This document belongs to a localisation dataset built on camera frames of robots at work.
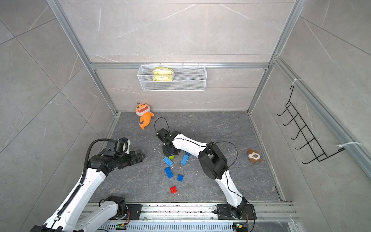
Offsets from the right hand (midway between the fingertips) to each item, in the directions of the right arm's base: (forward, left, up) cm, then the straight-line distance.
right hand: (170, 153), depth 93 cm
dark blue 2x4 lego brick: (-12, 0, -1) cm, 12 cm away
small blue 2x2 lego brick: (-15, -12, +27) cm, 33 cm away
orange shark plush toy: (+35, +23, +6) cm, 43 cm away
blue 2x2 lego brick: (-16, -7, -1) cm, 17 cm away
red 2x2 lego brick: (-22, -3, -1) cm, 22 cm away
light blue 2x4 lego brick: (-5, +1, -1) cm, 5 cm away
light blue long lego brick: (-4, -10, -2) cm, 11 cm away
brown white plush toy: (-3, -54, 0) cm, 54 cm away
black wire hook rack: (-6, -69, +28) cm, 74 cm away
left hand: (-8, +16, +12) cm, 21 cm away
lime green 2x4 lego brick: (-3, -1, +1) cm, 4 cm away
